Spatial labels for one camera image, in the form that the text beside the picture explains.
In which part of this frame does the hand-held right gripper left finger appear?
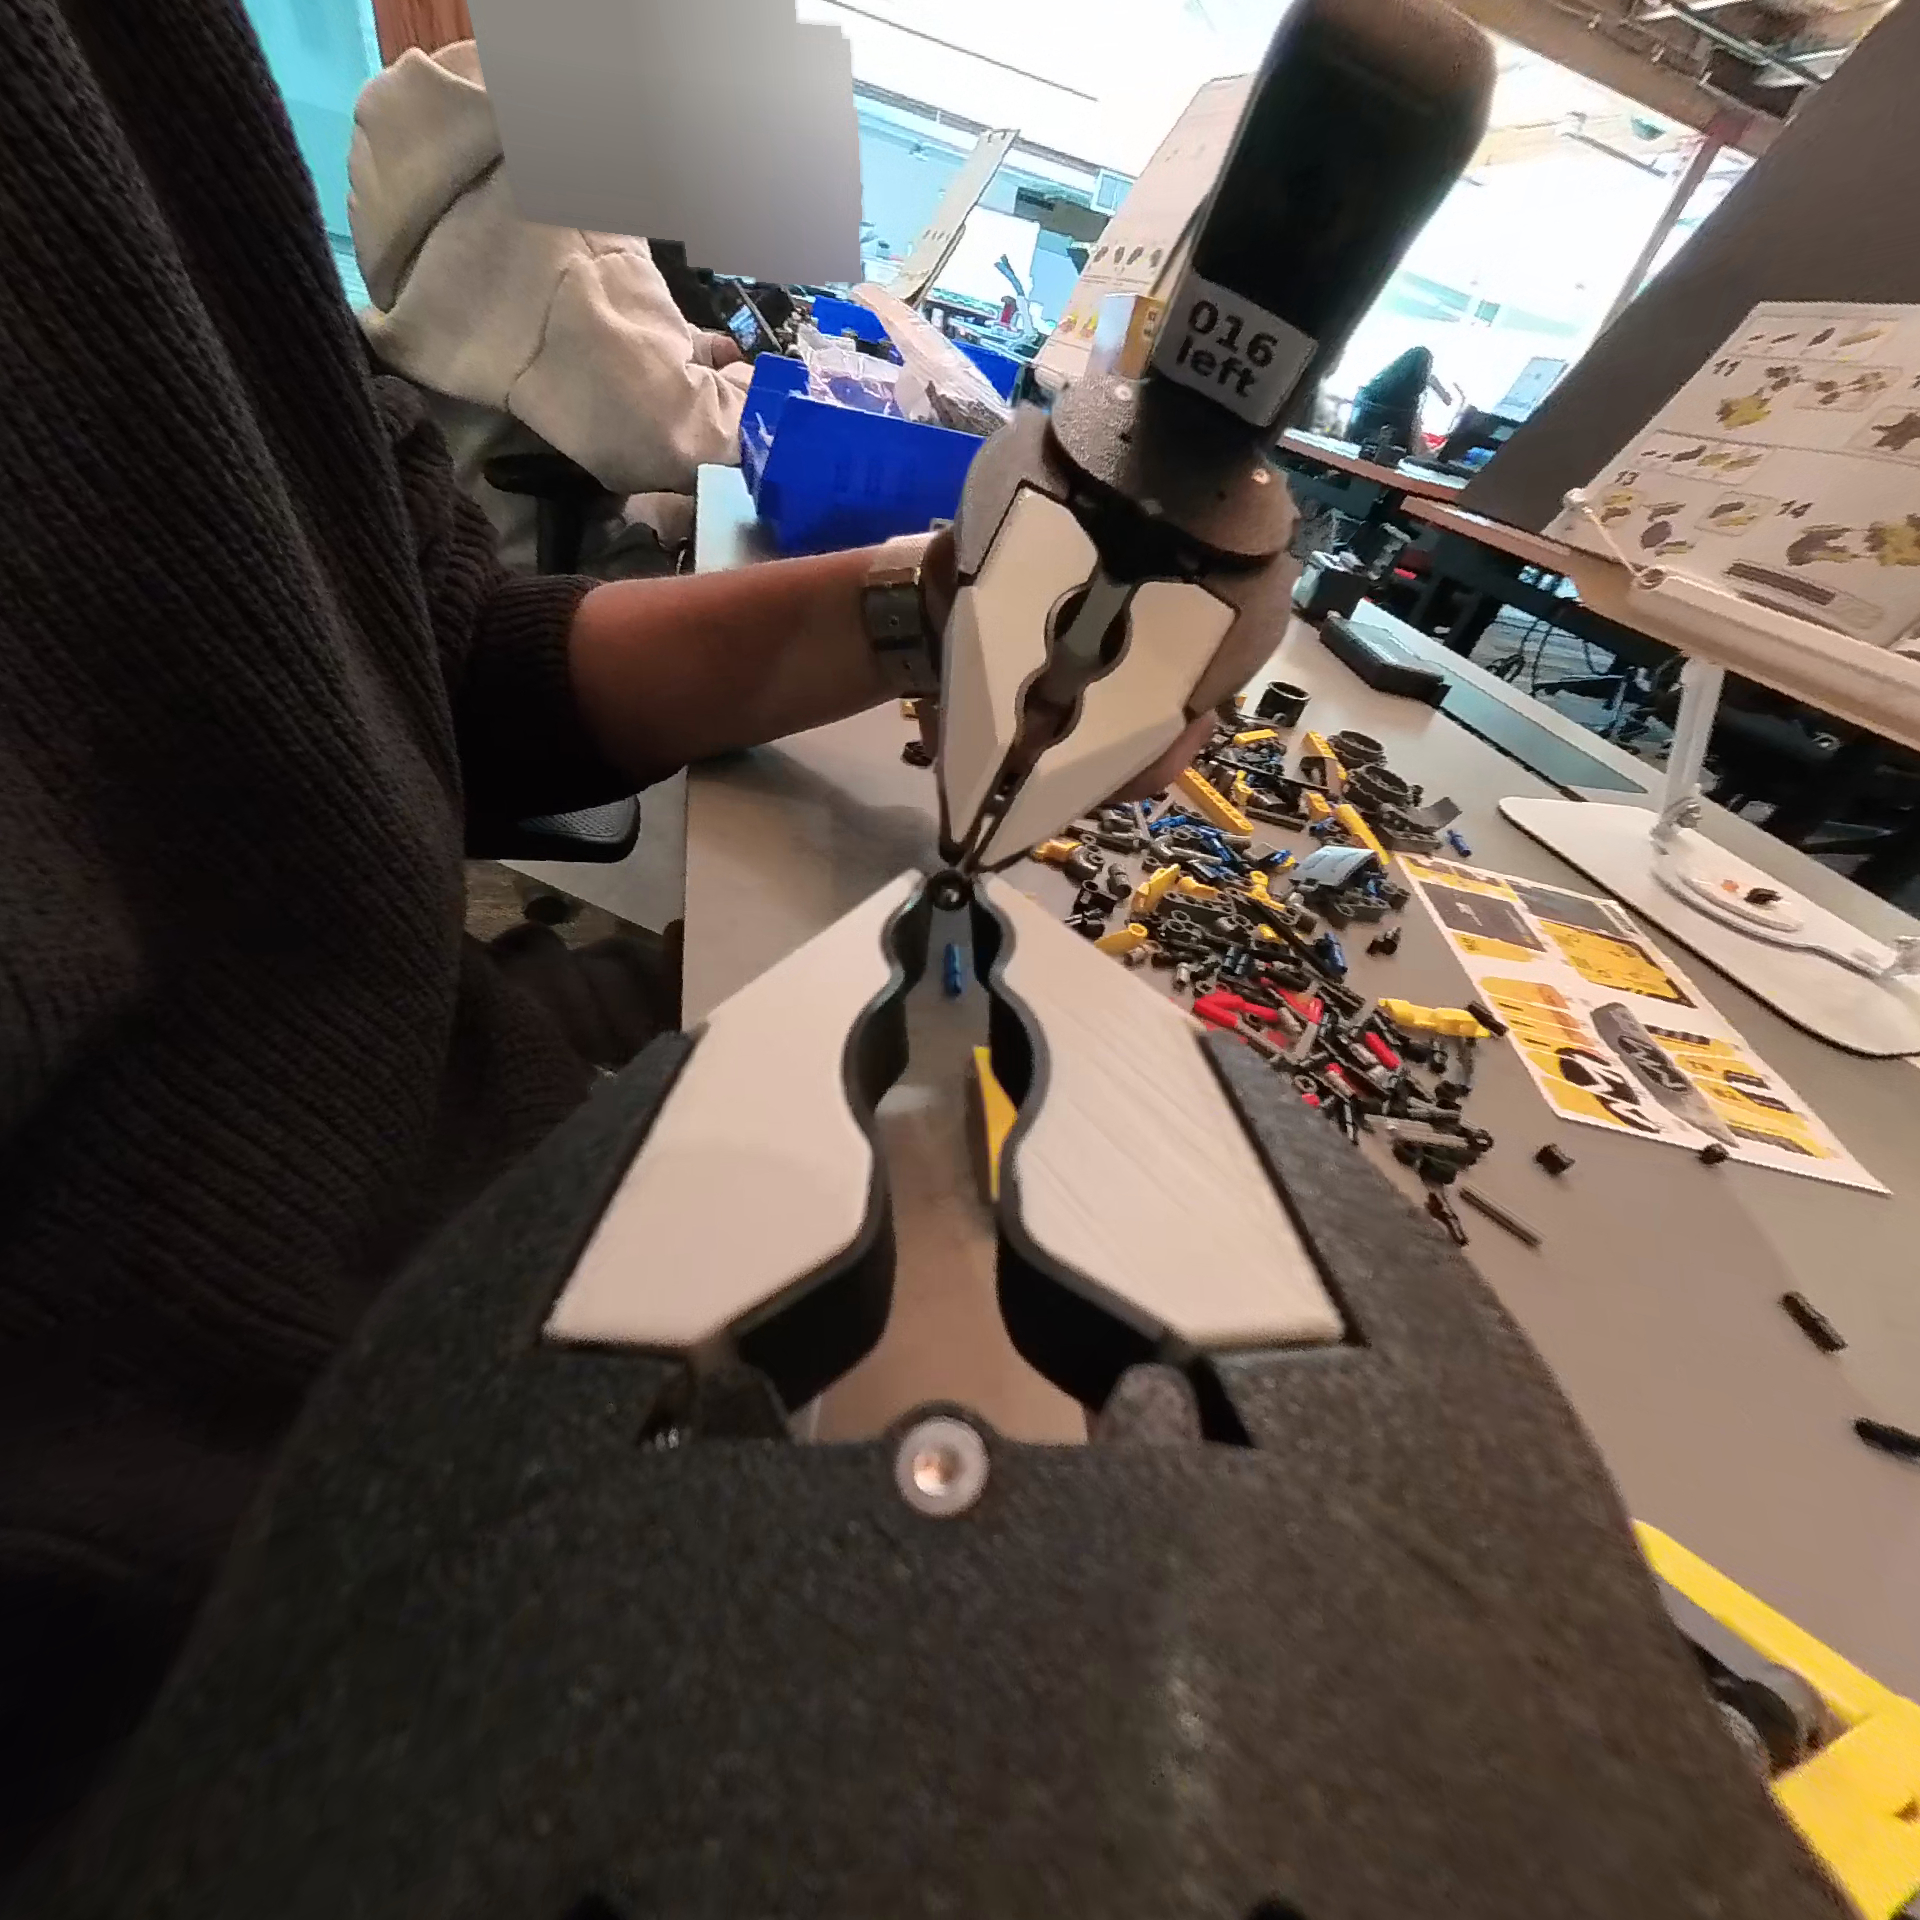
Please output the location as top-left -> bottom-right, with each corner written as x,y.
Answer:
540,869 -> 929,1364

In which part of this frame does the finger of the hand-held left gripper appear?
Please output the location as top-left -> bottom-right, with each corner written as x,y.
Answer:
972,578 -> 1238,874
935,481 -> 1108,859

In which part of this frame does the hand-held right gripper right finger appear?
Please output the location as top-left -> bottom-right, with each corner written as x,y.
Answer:
979,874 -> 1350,1364

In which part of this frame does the pile of small building pieces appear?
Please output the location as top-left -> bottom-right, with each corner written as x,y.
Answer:
903,681 -> 1578,1249

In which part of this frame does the person's left hand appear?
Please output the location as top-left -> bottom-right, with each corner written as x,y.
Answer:
1051,694 -> 1225,831

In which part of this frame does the yellow flat panel piece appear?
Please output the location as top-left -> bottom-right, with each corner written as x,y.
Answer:
972,1046 -> 1040,1200

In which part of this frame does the cardboard box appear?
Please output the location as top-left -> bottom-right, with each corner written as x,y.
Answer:
1035,75 -> 1278,392

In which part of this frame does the blue storage bin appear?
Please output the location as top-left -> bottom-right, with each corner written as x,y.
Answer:
809,294 -> 1040,407
739,352 -> 982,559

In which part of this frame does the black power adapter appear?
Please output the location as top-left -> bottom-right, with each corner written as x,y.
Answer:
1319,614 -> 1450,699

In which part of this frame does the clear plastic bag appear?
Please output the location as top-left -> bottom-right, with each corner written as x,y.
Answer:
794,283 -> 1022,437

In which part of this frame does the wooden background desk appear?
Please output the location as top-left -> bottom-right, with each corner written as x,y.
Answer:
1273,426 -> 1654,601

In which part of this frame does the black mesh chair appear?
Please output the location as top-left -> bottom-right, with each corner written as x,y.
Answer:
465,792 -> 642,930

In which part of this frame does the dark grey panel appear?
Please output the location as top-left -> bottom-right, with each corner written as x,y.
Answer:
1462,0 -> 1920,520

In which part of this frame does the black office chair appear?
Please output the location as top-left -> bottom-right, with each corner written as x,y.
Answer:
483,452 -> 698,578

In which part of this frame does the yellow grey sticker sheet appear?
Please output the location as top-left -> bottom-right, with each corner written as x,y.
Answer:
1401,855 -> 1890,1198

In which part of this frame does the building instruction booklet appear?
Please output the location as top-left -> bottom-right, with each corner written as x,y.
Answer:
1546,300 -> 1920,654

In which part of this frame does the white booklet stand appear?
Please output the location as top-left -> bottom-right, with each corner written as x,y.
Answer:
1500,495 -> 1920,1058

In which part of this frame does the yellow toy forklift model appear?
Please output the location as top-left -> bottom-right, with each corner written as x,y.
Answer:
1634,1517 -> 1920,1920

